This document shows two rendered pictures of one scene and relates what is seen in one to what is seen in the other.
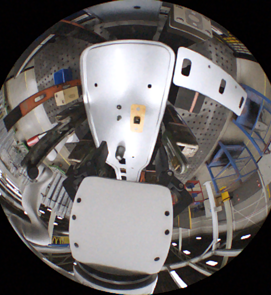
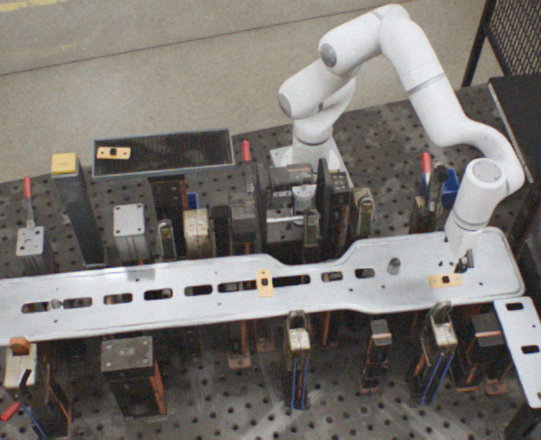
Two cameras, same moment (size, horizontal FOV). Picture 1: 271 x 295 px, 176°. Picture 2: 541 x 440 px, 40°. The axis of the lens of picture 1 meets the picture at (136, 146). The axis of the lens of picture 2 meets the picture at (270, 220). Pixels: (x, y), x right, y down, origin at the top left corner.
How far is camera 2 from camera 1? 182 cm
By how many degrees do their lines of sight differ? 59
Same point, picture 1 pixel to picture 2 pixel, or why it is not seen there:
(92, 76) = not seen: hidden behind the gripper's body
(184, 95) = (488, 320)
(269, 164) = not seen: outside the picture
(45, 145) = (435, 187)
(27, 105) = not seen: hidden behind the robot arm
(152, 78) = (488, 284)
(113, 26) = (529, 248)
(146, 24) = (537, 271)
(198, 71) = (519, 317)
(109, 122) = (430, 256)
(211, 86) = (517, 335)
